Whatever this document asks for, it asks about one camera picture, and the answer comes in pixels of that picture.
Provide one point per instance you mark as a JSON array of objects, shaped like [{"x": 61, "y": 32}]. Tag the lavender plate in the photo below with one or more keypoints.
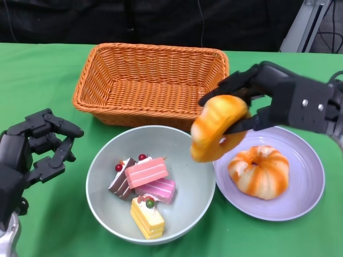
[{"x": 305, "y": 174}]

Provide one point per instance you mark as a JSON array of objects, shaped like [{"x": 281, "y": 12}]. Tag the yellow cake slice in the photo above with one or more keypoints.
[{"x": 147, "y": 222}]

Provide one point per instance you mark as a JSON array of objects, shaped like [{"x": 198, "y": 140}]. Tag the orange wicker basket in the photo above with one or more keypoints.
[{"x": 160, "y": 69}]

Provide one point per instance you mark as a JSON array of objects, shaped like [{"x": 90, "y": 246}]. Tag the pale green bowl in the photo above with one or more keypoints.
[{"x": 187, "y": 187}]

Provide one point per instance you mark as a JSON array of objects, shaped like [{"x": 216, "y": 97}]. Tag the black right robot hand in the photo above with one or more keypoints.
[{"x": 300, "y": 104}]

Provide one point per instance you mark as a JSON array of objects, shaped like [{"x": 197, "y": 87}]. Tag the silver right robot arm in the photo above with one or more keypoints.
[{"x": 339, "y": 117}]

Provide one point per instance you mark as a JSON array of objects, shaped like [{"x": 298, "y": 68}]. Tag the light pink cake slice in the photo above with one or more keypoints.
[{"x": 146, "y": 174}]

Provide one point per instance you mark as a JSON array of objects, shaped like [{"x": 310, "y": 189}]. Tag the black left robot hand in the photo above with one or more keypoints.
[{"x": 13, "y": 160}]

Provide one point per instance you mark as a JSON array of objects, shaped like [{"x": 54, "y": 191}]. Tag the black backdrop cloth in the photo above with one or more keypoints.
[{"x": 80, "y": 21}]

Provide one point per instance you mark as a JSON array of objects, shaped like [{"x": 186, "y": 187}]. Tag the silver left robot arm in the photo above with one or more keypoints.
[{"x": 9, "y": 238}]

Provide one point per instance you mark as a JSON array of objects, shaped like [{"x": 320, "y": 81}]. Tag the magenta layered cake slice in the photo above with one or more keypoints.
[{"x": 160, "y": 190}]

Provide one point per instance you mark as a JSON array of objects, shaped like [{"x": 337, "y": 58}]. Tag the brown chocolate cake slice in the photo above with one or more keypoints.
[{"x": 120, "y": 184}]

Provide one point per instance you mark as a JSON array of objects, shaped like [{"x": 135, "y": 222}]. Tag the grey metal stand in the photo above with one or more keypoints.
[{"x": 308, "y": 26}]

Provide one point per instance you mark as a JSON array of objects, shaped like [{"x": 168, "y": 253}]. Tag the orange striped bread roll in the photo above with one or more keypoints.
[
  {"x": 260, "y": 176},
  {"x": 214, "y": 117}
]

